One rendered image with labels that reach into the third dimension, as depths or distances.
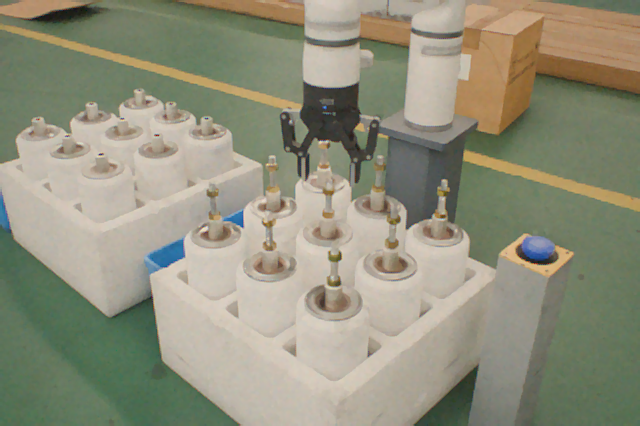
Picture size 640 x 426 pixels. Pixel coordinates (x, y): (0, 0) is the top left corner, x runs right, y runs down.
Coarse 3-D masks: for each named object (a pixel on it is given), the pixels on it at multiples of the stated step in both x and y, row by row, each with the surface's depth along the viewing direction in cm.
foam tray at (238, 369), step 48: (192, 288) 99; (480, 288) 100; (192, 336) 100; (240, 336) 90; (288, 336) 90; (384, 336) 90; (432, 336) 93; (480, 336) 107; (192, 384) 106; (240, 384) 94; (288, 384) 85; (336, 384) 82; (384, 384) 87; (432, 384) 99
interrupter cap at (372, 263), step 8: (368, 256) 94; (376, 256) 94; (400, 256) 94; (408, 256) 94; (368, 264) 92; (376, 264) 92; (400, 264) 93; (408, 264) 92; (416, 264) 92; (368, 272) 91; (376, 272) 91; (384, 272) 91; (392, 272) 91; (400, 272) 90; (408, 272) 91; (392, 280) 89
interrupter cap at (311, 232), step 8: (312, 224) 101; (336, 224) 101; (344, 224) 101; (304, 232) 99; (312, 232) 99; (336, 232) 100; (344, 232) 99; (352, 232) 99; (312, 240) 97; (320, 240) 97; (328, 240) 98; (336, 240) 97; (344, 240) 97
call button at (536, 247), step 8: (528, 240) 84; (536, 240) 84; (544, 240) 84; (528, 248) 82; (536, 248) 82; (544, 248) 82; (552, 248) 82; (528, 256) 83; (536, 256) 82; (544, 256) 82
